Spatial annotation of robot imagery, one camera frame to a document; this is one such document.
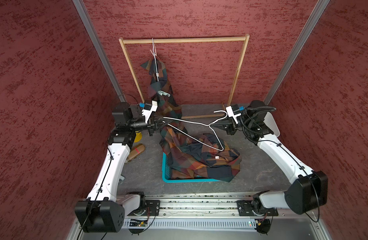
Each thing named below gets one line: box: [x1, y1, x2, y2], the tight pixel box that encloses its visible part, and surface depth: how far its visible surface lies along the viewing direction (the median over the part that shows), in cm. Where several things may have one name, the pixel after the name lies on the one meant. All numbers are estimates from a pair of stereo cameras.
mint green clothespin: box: [157, 90, 171, 97], surface depth 72 cm
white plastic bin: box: [263, 111, 280, 137], surface depth 108 cm
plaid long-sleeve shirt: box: [159, 123, 242, 182], surface depth 80 cm
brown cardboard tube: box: [125, 143, 146, 164], surface depth 94 cm
